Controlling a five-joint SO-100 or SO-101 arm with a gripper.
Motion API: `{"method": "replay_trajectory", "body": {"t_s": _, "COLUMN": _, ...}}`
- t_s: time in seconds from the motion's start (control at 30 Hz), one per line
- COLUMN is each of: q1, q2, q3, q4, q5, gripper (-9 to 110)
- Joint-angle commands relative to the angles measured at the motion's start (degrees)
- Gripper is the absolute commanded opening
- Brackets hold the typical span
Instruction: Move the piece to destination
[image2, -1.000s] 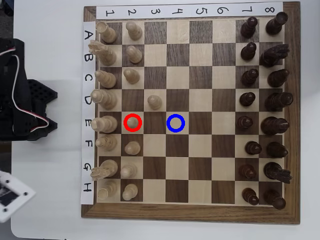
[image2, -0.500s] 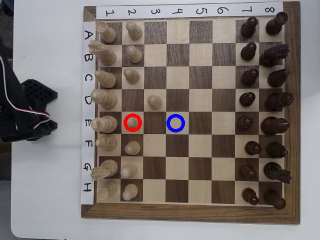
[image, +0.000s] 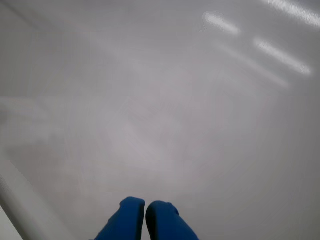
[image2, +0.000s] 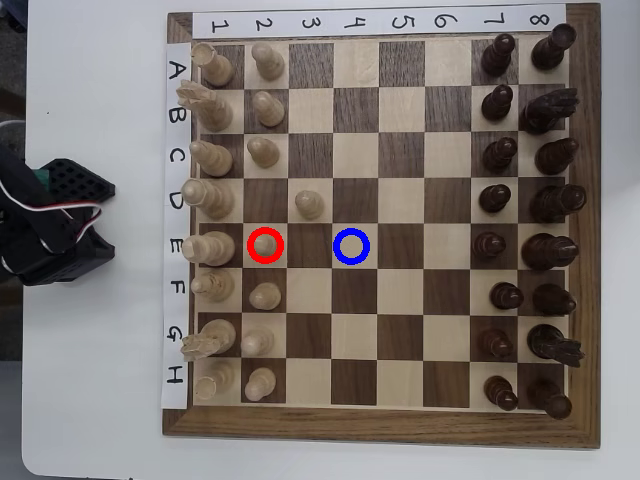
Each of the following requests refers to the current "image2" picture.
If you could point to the light wooden pawn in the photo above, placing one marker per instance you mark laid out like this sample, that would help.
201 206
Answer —
265 245
270 110
264 152
265 296
260 384
257 341
270 65
310 205

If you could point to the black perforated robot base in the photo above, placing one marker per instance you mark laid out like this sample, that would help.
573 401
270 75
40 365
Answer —
85 180

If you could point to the black and orange robot arm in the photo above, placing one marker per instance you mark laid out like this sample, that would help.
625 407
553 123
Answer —
22 235

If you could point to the light wooden king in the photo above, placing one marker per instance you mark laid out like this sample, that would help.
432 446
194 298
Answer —
212 248

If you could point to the light wooden bishop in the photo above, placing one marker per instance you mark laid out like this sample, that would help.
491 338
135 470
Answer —
215 159
215 286

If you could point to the light wooden queen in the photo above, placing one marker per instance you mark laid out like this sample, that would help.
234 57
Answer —
212 200

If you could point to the light wooden knight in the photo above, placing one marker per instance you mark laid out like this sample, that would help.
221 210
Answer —
217 335
215 112

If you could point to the white paper strip with letters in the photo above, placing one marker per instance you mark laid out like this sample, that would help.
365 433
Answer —
172 225

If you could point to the dark wooden pawn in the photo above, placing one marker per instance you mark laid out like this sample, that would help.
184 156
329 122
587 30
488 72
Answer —
506 296
489 246
497 344
497 104
500 392
495 198
499 156
497 57

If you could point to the light wooden rook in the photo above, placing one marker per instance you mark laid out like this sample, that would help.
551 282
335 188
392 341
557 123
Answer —
217 67
215 382

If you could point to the wooden chessboard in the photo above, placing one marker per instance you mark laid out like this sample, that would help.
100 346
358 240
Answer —
400 430

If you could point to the dark wooden king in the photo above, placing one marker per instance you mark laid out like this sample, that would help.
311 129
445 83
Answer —
547 251

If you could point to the white paper strip with numbers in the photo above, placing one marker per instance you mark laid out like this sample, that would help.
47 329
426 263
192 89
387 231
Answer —
350 12

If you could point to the dark wooden bishop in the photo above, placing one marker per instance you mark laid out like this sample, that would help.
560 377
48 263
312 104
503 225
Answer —
556 157
552 300

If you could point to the dark wooden queen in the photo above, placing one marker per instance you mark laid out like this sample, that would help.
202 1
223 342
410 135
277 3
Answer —
557 203

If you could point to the dark wooden knight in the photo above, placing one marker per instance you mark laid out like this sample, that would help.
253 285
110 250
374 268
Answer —
550 342
545 112

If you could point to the dark wooden rook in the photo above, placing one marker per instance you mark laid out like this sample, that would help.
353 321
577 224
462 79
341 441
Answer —
552 47
547 397

